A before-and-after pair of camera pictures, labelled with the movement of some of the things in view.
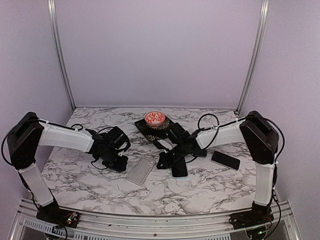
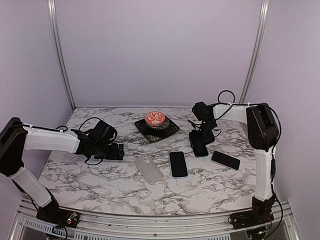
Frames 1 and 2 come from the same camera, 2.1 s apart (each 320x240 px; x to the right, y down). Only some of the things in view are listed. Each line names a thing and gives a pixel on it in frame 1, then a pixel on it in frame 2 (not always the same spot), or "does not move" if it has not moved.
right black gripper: (167, 164) to (194, 138)
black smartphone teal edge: (201, 153) does not move
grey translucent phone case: (139, 173) to (149, 169)
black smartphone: (180, 171) does not move
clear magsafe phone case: (71, 155) does not move
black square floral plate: (154, 133) does not move
